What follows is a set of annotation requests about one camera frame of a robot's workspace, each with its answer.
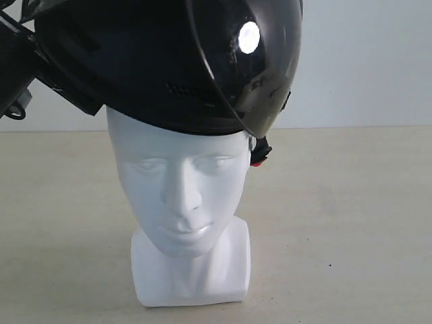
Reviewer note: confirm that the white mannequin head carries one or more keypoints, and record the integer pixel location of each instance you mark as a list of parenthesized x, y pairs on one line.
[(190, 248)]

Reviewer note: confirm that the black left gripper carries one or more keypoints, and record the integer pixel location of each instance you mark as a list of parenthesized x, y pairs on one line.
[(18, 67)]

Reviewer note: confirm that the black helmet with visor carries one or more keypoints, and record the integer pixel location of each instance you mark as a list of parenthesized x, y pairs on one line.
[(208, 68)]

